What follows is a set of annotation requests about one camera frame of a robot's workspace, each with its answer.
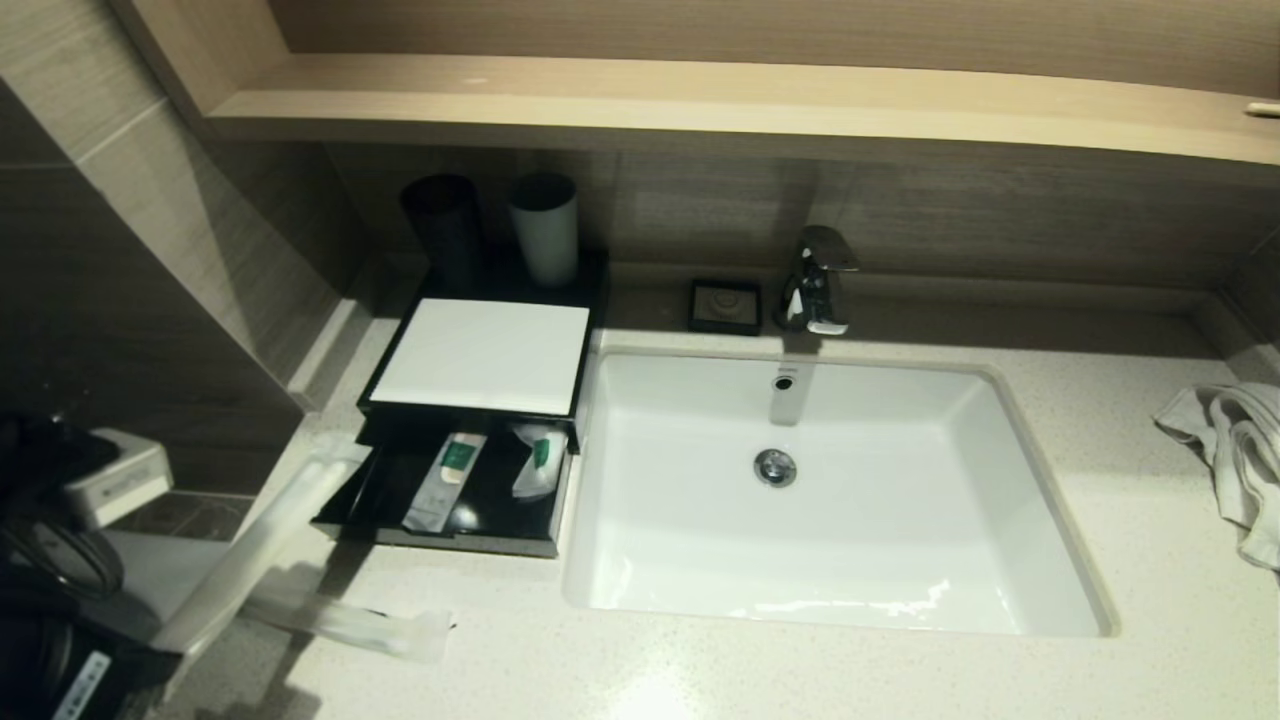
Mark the wooden wall shelf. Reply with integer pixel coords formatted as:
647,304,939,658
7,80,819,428
105,0,1280,186

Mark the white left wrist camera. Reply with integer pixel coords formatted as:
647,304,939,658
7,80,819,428
60,428,176,531

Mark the grey sachet with green label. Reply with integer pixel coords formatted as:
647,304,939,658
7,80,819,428
401,432,488,534

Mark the black amenity box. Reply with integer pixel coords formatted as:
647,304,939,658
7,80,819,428
358,248,611,456

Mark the black tray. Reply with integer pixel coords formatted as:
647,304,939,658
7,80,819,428
312,408,578,559

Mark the black cup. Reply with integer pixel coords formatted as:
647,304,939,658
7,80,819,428
400,175,488,296

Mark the white towel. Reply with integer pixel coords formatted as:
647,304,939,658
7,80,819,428
1153,383,1280,573

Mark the black looped hose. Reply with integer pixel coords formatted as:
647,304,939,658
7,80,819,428
0,515,126,601

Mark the long clear toothbrush packet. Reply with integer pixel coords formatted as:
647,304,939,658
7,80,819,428
245,588,456,663

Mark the black soap dish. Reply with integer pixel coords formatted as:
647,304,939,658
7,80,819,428
687,278,763,337

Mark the small plain white sachet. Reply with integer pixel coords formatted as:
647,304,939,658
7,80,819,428
513,430,569,500

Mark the chrome faucet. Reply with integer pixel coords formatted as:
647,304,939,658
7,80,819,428
775,225,859,337

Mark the white sink basin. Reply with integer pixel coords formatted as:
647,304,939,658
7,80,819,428
562,348,1119,638

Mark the grey plastic cup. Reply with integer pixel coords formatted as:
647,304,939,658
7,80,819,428
507,175,581,291

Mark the clear toothbrush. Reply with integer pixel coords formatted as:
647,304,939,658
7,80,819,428
150,433,373,658

